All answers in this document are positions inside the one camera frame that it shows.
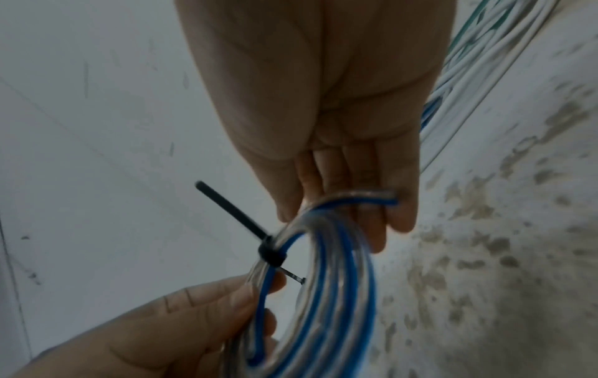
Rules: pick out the person's right hand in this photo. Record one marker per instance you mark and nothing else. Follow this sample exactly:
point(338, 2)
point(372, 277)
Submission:
point(303, 73)

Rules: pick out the person's left hand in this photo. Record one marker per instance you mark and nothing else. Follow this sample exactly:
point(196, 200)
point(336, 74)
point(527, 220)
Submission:
point(163, 332)

